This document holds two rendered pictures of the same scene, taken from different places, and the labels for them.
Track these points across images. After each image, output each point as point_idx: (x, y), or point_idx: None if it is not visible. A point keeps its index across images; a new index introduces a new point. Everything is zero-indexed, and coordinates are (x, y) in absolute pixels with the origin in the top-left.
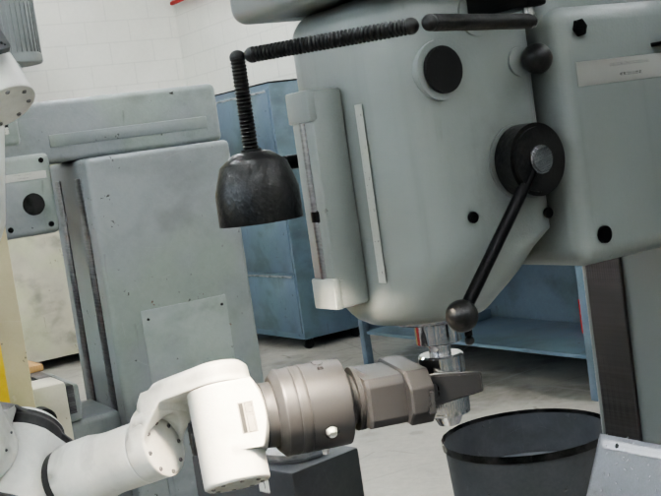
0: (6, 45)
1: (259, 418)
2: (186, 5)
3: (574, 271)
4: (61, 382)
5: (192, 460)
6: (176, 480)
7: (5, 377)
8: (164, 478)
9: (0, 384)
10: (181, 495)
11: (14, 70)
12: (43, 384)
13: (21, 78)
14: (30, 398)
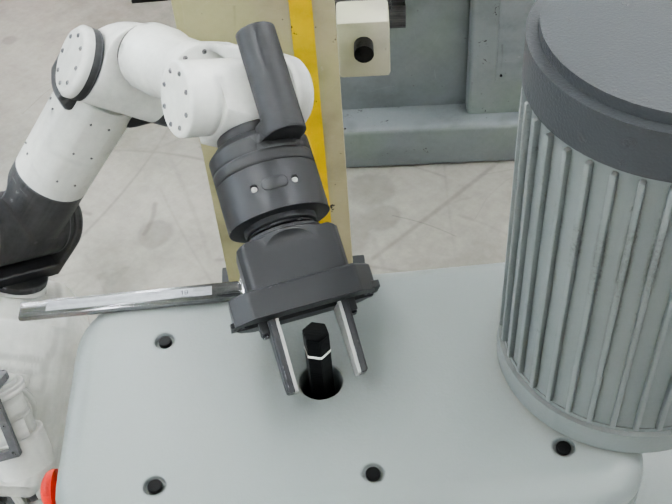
0: (16, 455)
1: None
2: None
3: None
4: (386, 20)
5: (523, 39)
6: (505, 52)
7: (315, 52)
8: (495, 49)
9: (311, 57)
10: (506, 64)
11: (27, 462)
12: (371, 16)
13: (33, 467)
14: (335, 69)
